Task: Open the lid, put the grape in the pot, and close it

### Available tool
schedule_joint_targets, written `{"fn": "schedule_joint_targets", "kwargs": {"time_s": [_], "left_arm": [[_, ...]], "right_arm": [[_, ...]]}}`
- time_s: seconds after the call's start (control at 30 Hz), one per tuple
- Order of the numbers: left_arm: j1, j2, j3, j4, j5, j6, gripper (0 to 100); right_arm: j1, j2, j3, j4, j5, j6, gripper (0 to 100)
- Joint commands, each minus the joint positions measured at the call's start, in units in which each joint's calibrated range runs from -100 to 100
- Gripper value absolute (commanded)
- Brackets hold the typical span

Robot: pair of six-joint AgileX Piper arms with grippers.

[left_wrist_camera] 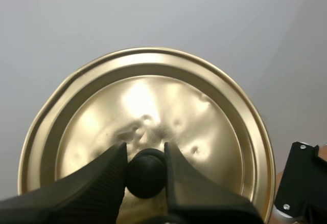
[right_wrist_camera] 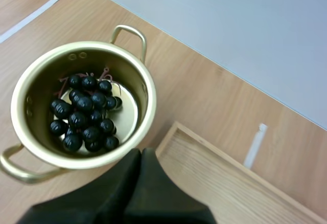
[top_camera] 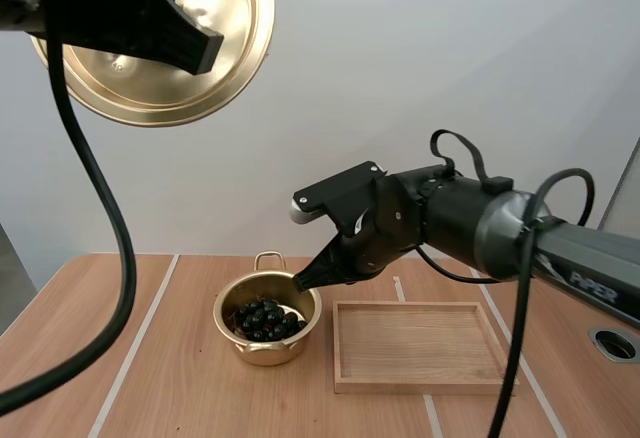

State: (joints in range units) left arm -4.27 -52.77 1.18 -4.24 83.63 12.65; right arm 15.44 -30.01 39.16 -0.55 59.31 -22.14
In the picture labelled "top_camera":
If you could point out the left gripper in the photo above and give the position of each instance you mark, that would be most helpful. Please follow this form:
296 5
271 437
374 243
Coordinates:
95 3

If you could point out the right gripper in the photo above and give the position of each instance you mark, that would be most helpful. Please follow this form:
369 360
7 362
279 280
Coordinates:
385 238

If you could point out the gold pot lid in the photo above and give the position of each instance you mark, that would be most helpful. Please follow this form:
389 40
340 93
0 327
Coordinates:
235 3

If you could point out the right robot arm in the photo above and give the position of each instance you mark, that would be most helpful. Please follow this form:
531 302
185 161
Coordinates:
465 218

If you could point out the bunch of dark toy grapes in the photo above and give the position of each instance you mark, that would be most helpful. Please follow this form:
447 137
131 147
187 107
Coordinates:
265 320

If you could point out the shallow wooden tray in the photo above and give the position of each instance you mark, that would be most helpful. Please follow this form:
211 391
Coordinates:
420 348

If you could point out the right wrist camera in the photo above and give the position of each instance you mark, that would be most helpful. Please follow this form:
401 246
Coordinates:
340 193

